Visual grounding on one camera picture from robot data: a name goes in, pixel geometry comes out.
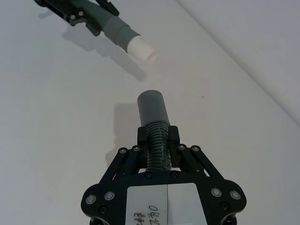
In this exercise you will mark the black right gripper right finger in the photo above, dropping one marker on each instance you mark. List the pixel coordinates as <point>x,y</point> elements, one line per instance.
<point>187,159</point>

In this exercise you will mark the grey tube with white tip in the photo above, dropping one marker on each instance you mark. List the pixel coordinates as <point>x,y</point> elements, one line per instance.
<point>117,25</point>

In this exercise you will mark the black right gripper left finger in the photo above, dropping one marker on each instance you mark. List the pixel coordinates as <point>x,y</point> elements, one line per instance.
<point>128,159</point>

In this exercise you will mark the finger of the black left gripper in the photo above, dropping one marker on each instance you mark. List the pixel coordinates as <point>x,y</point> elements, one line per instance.
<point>75,14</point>
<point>110,5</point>

